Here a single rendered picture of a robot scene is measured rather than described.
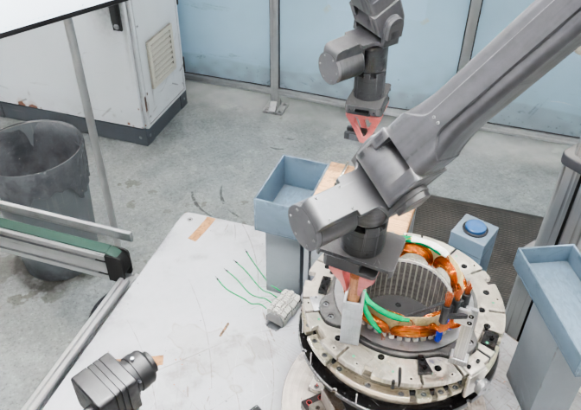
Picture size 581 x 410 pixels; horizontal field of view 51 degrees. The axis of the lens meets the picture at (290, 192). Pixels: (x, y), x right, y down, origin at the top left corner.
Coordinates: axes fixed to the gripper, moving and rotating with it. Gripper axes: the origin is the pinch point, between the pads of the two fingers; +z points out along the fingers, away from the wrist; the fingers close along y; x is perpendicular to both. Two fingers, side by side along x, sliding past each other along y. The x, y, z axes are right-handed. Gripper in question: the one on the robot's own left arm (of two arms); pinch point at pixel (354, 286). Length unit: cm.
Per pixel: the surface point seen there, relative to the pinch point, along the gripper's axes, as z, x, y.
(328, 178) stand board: 18.2, 39.0, -17.0
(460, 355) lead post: 8.6, 1.3, 16.4
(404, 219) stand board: 16.8, 32.7, 0.9
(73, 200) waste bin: 95, 70, -124
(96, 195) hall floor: 138, 109, -152
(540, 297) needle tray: 16.4, 23.9, 27.4
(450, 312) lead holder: -1.1, 0.2, 13.1
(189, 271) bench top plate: 47, 25, -45
